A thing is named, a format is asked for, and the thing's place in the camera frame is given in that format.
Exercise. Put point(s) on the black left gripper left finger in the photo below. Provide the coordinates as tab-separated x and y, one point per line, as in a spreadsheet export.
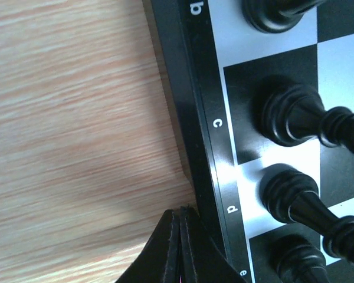
159	259

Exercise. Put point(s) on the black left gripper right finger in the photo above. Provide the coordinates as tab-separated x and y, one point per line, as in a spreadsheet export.
201	260

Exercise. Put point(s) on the black white chess board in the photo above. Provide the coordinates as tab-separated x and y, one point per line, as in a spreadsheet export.
215	68

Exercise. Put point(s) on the black chess king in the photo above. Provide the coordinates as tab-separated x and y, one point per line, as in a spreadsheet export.
295	259

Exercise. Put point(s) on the black chess queen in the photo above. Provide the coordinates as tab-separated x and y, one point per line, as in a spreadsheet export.
291	196

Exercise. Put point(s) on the black chess bishop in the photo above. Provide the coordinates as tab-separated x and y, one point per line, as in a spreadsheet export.
290	113

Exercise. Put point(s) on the black chess knight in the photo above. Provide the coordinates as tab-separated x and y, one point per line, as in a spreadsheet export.
273	16

